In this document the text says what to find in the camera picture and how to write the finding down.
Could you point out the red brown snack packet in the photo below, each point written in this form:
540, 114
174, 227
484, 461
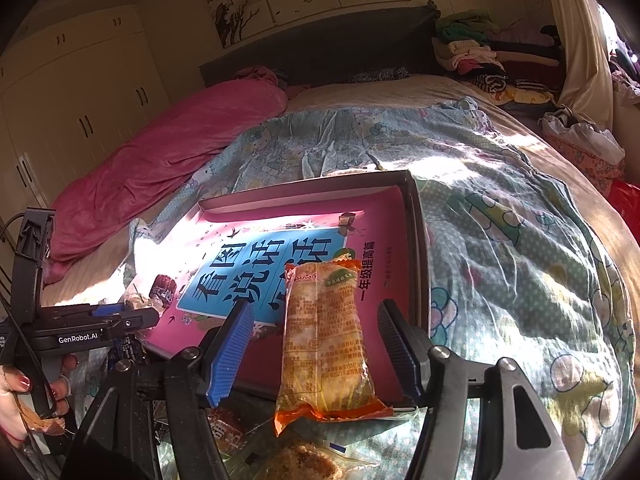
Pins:
230, 432

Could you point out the pile of folded clothes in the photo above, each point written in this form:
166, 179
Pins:
475, 55

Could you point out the cream wardrobe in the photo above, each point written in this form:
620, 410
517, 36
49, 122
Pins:
75, 90

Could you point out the red bag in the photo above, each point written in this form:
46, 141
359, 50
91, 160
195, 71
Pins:
627, 200

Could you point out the person's left hand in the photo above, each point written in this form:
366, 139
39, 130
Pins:
11, 407

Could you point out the dark blue snack packet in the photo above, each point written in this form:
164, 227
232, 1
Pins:
125, 350

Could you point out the small dark red snack packet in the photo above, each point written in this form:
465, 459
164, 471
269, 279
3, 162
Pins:
163, 291

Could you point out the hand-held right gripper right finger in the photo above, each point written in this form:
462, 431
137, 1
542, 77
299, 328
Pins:
400, 355

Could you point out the beige curtain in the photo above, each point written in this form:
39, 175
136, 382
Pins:
580, 35

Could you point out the white pink floral bag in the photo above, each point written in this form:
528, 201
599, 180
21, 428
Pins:
580, 140

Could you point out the clothes heap by window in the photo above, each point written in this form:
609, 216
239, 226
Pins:
625, 80

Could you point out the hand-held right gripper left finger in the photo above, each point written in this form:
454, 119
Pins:
232, 355

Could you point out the shallow cardboard box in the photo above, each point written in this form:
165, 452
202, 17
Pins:
419, 250

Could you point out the pink book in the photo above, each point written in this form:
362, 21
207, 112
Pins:
395, 270

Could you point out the pastry in clear wrapper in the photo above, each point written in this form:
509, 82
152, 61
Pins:
305, 460

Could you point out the orange bread packet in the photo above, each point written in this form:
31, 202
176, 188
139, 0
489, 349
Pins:
325, 340

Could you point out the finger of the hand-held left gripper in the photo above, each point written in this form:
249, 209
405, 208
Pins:
135, 320

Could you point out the dark headboard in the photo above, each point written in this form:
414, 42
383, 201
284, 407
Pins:
325, 55

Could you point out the dark patterned pillow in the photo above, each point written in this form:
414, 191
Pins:
375, 75

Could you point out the cartoon cat printed blanket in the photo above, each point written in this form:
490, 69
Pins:
500, 260

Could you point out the pink blanket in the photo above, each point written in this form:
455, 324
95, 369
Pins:
150, 160

